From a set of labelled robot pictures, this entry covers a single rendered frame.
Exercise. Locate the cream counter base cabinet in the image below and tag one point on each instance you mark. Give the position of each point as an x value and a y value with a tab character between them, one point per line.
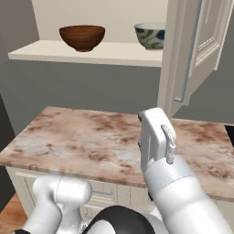
128	195

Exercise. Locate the cream wall cabinet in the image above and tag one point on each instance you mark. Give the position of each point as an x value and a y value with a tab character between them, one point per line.
100	53

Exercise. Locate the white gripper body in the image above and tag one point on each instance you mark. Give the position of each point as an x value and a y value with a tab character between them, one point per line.
152	137

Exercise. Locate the black hob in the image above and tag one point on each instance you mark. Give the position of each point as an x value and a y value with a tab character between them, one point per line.
230	135

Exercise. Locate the cream cabinet door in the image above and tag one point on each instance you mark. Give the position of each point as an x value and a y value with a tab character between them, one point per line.
210	36

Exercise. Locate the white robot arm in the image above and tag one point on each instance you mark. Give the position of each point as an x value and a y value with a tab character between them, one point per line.
182	207

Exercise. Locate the white bowl with blue leaves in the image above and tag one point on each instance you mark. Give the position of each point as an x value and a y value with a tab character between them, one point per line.
151	36

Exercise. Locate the brown wooden bowl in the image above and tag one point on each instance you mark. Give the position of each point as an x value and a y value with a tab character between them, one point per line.
82	37

